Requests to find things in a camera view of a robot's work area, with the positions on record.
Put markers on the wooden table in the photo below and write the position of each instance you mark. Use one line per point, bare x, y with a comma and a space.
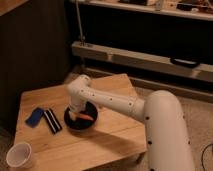
113, 136

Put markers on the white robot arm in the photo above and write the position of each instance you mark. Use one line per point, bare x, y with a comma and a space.
162, 114

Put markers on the metal pole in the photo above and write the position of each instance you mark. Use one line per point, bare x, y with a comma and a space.
82, 38

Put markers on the long metal rail shelf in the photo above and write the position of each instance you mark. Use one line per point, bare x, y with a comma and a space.
139, 60

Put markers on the black white striped block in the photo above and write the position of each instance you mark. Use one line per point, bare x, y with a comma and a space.
52, 121

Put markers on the blue sponge block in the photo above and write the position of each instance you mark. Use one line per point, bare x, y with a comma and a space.
35, 117

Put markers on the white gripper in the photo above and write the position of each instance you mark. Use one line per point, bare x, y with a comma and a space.
73, 114

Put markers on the black bowl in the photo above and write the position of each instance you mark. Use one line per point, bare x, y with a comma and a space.
83, 120

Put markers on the orange pepper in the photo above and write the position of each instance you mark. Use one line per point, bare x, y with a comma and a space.
85, 117

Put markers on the black handle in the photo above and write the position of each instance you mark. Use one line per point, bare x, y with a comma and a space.
187, 64

